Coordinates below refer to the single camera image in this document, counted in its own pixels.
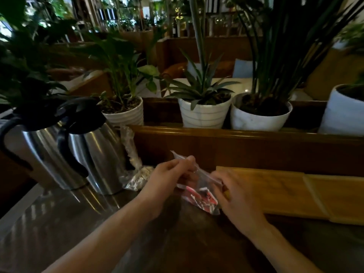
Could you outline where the person's left hand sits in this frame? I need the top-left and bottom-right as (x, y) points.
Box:
(137, 155), (197, 217)

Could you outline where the person's right hand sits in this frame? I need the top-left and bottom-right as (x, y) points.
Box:
(211, 168), (270, 239)

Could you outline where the clear bag of red packets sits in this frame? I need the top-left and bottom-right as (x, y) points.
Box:
(171, 151), (224, 216)

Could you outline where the person's left forearm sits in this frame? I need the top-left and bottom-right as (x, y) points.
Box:
(43, 195), (162, 273)

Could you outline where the person's right forearm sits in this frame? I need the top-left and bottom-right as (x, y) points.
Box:
(247, 222), (323, 273)

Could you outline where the wooden planter ledge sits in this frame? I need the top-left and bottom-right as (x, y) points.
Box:
(126, 97), (364, 177)

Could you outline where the clear bag of white packets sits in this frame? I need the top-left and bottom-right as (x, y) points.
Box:
(119, 126), (155, 191)

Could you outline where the white striped plant pot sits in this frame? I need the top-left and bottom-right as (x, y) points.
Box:
(178, 95), (233, 129)

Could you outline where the wooden tray box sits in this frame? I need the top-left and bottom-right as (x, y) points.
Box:
(216, 166), (364, 226)

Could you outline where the white round plant pot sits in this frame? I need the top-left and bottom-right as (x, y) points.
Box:
(230, 92), (293, 132)

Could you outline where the white ribbed plant pot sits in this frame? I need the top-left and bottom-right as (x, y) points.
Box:
(100, 95), (144, 128)

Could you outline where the white table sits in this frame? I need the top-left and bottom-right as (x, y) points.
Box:
(136, 78), (313, 101)

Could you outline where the spiky green plant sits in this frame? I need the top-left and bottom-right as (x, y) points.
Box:
(162, 0), (241, 111)

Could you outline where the orange cushion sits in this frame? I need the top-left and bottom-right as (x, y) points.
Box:
(162, 60), (236, 80)

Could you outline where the light blue cushion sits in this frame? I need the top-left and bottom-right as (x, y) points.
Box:
(233, 58), (256, 79)

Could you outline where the broad-leaf green plant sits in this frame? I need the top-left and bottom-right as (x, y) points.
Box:
(82, 31), (161, 107)

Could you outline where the wooden bench seat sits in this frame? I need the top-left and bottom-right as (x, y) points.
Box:
(155, 35), (253, 74)

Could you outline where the large white plant pot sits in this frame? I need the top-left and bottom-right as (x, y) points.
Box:
(318, 84), (364, 136)

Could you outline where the tall dark-leaf plant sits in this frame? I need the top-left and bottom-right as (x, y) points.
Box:
(227, 0), (364, 111)

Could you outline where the large dark leafy plant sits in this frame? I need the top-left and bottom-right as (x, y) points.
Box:
(0, 0), (77, 122)

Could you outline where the steel jug with black handle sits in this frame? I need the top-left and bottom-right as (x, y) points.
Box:
(55, 97), (128, 195)
(0, 109), (89, 191)

